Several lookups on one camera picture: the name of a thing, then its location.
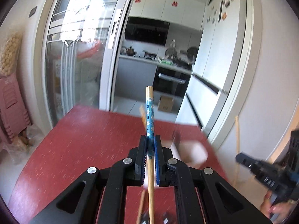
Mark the glass sliding door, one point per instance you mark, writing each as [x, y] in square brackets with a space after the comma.
[80, 53]

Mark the blue patterned wooden chopstick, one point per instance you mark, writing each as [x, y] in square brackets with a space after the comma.
[150, 150]

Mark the black built-in oven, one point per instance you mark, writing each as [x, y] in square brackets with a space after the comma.
[170, 82]

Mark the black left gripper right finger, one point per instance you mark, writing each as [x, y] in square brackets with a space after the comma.
[202, 196]

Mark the black range hood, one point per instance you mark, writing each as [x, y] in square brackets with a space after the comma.
[147, 30]

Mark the white upper cabinets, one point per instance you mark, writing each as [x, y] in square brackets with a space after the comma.
[188, 13]

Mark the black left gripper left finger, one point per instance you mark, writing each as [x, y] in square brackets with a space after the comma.
[98, 195]

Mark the grey kitchen counter cabinet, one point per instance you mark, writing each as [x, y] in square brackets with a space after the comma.
[133, 76]

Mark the pink plastic stool stack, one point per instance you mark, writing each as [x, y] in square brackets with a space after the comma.
[14, 115]

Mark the right hand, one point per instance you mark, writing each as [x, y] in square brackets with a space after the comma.
[287, 212]

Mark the white refrigerator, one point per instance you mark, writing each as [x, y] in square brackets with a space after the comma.
[216, 64]

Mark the wooden chopstick in caddy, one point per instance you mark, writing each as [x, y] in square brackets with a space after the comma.
[143, 115]

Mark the bag of pale balls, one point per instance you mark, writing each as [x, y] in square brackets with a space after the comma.
[9, 54]

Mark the cardboard box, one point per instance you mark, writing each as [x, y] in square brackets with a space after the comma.
[165, 104]

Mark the pink utensil holder caddy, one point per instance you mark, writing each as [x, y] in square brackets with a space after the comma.
[194, 149]

